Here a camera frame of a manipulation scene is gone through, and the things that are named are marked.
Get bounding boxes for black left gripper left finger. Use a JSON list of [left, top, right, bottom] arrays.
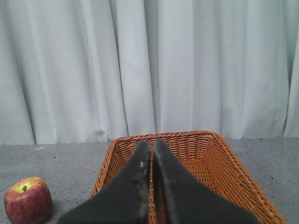
[[58, 141, 150, 224]]

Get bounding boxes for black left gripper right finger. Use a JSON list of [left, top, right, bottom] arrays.
[[153, 140, 259, 224]]

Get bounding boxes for brown wicker basket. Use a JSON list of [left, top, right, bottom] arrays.
[[91, 131, 286, 224]]

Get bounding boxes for red apple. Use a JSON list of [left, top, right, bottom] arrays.
[[4, 177, 52, 224]]

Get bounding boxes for white curtain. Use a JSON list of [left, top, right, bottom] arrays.
[[0, 0, 299, 145]]

